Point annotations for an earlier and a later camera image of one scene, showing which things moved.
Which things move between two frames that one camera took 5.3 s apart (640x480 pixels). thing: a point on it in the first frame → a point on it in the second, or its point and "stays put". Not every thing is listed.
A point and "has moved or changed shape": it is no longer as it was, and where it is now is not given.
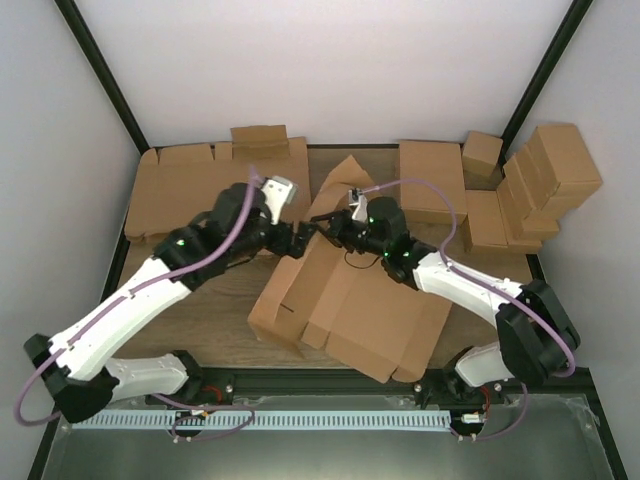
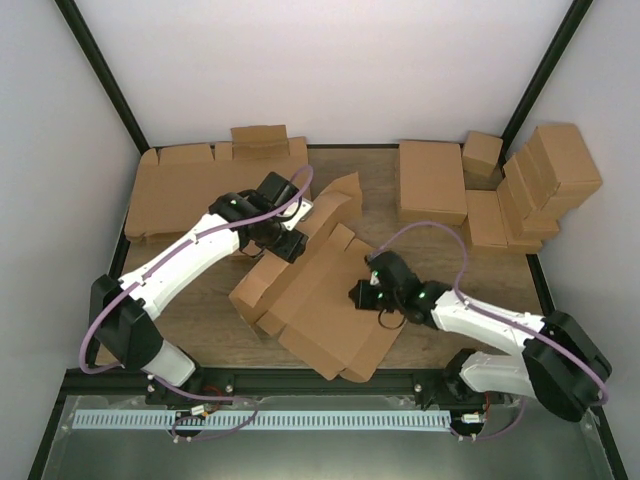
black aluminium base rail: [566, 384] stays put
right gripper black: [338, 230] → [363, 300]
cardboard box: [342, 301] has moved or changed shape
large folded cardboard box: [440, 164] stays put
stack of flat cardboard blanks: [168, 185] stays put
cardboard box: [484, 223] stays put
